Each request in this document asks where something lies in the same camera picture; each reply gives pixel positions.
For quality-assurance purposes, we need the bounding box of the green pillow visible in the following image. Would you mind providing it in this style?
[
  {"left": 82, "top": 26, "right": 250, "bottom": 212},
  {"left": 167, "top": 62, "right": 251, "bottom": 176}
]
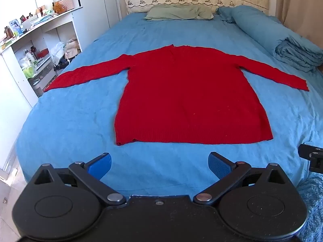
[{"left": 143, "top": 4, "right": 215, "bottom": 21}]

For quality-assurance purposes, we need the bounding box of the white wardrobe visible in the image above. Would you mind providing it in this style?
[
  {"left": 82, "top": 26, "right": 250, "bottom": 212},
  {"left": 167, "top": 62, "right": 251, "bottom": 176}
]
[{"left": 74, "top": 0, "right": 120, "bottom": 52}]

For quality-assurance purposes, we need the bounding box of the photo frame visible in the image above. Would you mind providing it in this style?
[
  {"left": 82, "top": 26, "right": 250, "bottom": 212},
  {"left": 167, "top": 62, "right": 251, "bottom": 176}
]
[{"left": 9, "top": 19, "right": 23, "bottom": 36}]

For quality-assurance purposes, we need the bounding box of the beige bag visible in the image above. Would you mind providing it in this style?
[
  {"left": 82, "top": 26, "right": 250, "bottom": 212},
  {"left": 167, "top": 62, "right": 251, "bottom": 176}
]
[{"left": 64, "top": 38, "right": 82, "bottom": 60}]

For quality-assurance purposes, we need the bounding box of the folded blue duvet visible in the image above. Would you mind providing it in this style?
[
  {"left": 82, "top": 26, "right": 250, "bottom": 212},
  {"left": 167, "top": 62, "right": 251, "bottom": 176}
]
[{"left": 217, "top": 4, "right": 323, "bottom": 73}]

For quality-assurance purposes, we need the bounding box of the pink basket with teddy bear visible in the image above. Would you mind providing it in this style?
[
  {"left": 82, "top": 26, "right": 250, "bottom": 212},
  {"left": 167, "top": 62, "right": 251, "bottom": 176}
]
[{"left": 52, "top": 0, "right": 75, "bottom": 15}]

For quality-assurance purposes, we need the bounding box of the blue fuzzy rug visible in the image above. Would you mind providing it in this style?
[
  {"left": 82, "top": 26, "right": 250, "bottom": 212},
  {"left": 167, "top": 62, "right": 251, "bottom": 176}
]
[{"left": 297, "top": 173, "right": 323, "bottom": 242}]

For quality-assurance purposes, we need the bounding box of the white shelf unit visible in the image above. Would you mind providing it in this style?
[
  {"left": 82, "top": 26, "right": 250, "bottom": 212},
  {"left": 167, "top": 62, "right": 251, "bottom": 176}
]
[{"left": 0, "top": 5, "right": 84, "bottom": 121}]

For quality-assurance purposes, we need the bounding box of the white plastic bag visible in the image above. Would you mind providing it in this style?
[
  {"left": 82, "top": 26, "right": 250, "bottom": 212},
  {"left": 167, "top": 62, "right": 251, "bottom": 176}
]
[{"left": 52, "top": 42, "right": 66, "bottom": 63}]

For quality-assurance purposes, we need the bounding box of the red knit sweater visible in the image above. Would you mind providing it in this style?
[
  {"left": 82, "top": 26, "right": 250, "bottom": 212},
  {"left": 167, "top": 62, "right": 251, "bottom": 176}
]
[{"left": 43, "top": 44, "right": 310, "bottom": 146}]

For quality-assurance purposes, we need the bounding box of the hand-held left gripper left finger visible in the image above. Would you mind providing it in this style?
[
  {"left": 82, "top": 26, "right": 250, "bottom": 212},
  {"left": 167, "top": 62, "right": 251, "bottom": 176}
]
[{"left": 34, "top": 152, "right": 127, "bottom": 205}]

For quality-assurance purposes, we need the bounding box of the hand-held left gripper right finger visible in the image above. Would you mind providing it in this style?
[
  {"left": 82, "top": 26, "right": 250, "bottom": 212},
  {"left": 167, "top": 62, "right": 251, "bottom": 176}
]
[{"left": 193, "top": 152, "right": 290, "bottom": 205}]

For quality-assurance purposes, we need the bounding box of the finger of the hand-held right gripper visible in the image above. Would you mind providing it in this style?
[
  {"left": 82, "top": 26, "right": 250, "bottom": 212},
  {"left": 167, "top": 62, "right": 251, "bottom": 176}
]
[{"left": 298, "top": 144, "right": 323, "bottom": 174}]

